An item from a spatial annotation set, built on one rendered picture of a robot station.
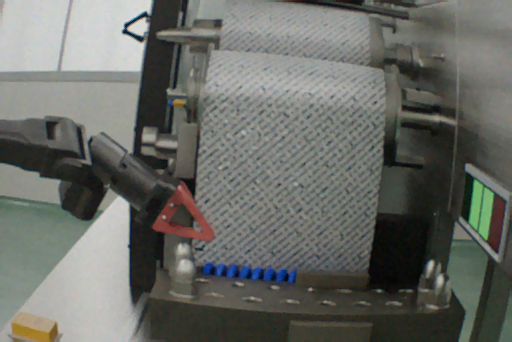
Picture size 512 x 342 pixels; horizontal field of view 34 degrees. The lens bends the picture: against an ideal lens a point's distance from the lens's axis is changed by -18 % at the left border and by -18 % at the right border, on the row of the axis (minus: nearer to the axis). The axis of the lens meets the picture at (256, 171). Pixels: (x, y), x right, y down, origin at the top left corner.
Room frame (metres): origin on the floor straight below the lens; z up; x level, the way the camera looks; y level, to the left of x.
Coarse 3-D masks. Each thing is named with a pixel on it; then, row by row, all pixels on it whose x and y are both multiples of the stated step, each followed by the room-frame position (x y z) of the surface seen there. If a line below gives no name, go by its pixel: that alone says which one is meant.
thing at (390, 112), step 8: (392, 80) 1.29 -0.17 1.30; (200, 88) 1.27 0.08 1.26; (392, 88) 1.28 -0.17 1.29; (392, 96) 1.27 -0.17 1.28; (392, 104) 1.27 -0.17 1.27; (392, 112) 1.27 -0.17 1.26; (392, 120) 1.27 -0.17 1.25; (392, 128) 1.27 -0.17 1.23; (384, 136) 1.27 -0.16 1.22; (392, 136) 1.27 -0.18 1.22; (384, 144) 1.28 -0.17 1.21; (392, 144) 1.28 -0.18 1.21; (384, 152) 1.30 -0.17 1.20
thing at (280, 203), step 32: (224, 160) 1.26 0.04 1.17; (256, 160) 1.26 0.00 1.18; (288, 160) 1.26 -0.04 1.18; (320, 160) 1.26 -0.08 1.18; (352, 160) 1.26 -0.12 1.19; (224, 192) 1.26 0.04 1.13; (256, 192) 1.26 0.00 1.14; (288, 192) 1.26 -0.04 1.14; (320, 192) 1.26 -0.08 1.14; (352, 192) 1.26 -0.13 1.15; (224, 224) 1.26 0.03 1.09; (256, 224) 1.26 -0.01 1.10; (288, 224) 1.26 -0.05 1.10; (320, 224) 1.26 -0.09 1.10; (352, 224) 1.26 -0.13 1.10; (224, 256) 1.26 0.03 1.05; (256, 256) 1.26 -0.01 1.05; (288, 256) 1.26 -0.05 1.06; (320, 256) 1.26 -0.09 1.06; (352, 256) 1.26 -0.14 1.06
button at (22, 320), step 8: (24, 312) 1.19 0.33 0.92; (16, 320) 1.14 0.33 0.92; (24, 320) 1.15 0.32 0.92; (32, 320) 1.17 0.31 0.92; (40, 320) 1.18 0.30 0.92; (48, 320) 1.19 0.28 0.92; (16, 328) 1.13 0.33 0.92; (24, 328) 1.13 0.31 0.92; (32, 328) 1.13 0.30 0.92; (40, 328) 1.14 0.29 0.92; (48, 328) 1.15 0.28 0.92; (56, 328) 1.19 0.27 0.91; (24, 336) 1.13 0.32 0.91; (32, 336) 1.13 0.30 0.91; (40, 336) 1.13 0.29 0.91; (48, 336) 1.13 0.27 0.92
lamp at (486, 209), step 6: (486, 192) 0.91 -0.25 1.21; (486, 198) 0.91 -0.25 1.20; (492, 198) 0.88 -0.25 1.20; (486, 204) 0.91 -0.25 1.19; (486, 210) 0.90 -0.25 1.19; (480, 216) 0.93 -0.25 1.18; (486, 216) 0.90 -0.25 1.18; (480, 222) 0.92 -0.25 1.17; (486, 222) 0.89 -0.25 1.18; (480, 228) 0.92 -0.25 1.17; (486, 228) 0.89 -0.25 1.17; (486, 234) 0.88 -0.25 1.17; (486, 240) 0.88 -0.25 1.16
